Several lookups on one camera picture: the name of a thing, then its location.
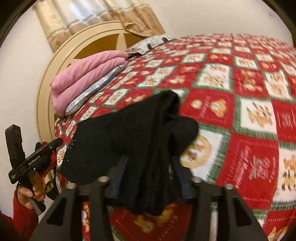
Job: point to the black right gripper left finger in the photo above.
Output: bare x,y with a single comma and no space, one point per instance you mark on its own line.
63,220

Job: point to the black pants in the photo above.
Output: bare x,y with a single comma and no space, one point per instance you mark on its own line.
149,133

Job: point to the pink folded blanket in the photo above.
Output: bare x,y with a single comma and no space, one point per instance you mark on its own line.
73,80

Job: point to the grey patterned pillow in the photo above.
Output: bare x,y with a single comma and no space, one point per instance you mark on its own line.
78,101

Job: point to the red patterned bedspread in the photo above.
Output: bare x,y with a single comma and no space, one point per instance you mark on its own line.
241,91

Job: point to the beige patterned curtain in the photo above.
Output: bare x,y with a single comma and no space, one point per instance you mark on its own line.
62,19

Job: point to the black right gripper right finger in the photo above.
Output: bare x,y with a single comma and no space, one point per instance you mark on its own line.
235,219

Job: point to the person's left hand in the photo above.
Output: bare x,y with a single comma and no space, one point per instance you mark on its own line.
32,187

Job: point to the red sleeve left forearm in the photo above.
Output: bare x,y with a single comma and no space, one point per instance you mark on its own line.
24,221

